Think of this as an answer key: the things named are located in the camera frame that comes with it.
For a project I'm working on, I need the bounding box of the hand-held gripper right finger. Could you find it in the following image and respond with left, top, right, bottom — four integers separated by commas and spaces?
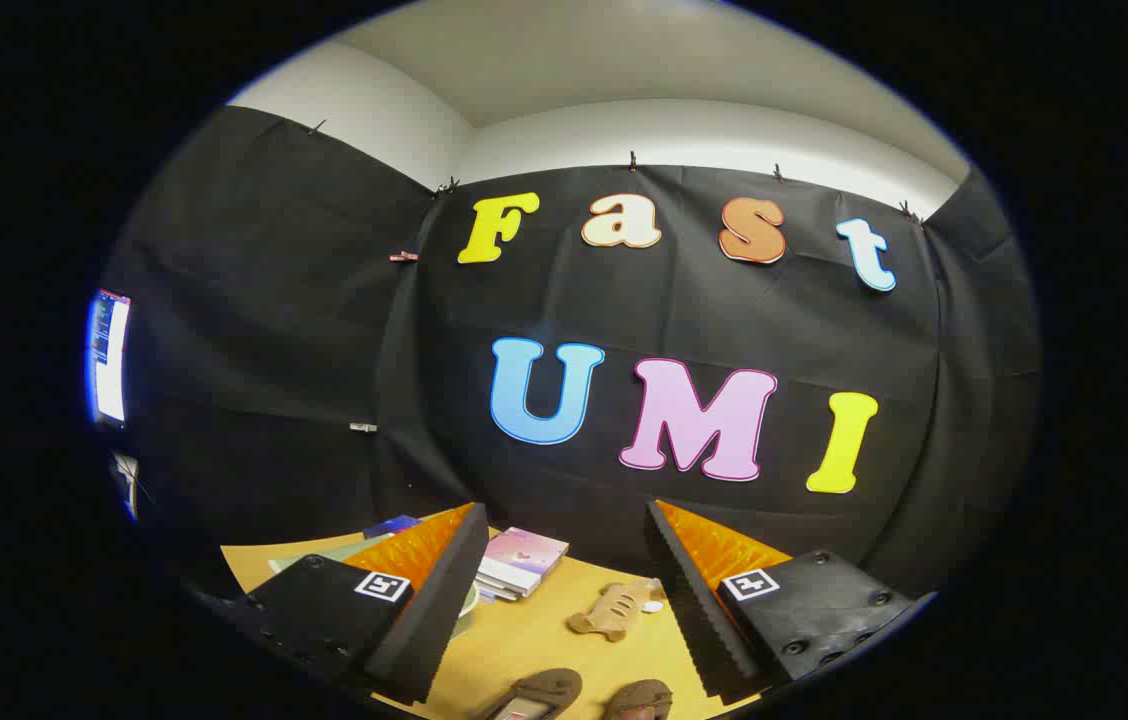
645, 499, 937, 703

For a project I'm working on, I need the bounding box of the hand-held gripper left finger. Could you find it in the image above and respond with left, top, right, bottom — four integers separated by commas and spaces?
209, 502, 491, 704

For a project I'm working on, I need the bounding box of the brown fuzzy shoe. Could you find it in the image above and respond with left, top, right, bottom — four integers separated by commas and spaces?
479, 668, 584, 720
604, 679, 674, 720

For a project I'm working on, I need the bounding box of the pale green fabric storage box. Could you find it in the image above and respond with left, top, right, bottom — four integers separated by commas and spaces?
268, 535, 481, 641

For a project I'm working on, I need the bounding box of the white book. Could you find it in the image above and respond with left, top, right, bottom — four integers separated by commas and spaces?
475, 560, 543, 602

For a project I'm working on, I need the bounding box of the tan bread plush toy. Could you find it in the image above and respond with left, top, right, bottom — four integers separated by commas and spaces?
567, 578, 668, 642

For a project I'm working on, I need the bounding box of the pink cover book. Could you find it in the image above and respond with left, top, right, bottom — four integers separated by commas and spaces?
482, 527, 570, 581

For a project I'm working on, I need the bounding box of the black backdrop cloth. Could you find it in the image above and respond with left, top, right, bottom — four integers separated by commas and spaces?
89, 105, 1040, 601

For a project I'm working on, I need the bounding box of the white desk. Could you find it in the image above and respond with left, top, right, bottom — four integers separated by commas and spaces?
112, 451, 141, 522

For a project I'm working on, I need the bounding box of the computer monitor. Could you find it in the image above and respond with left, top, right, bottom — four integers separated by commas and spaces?
86, 289, 133, 428

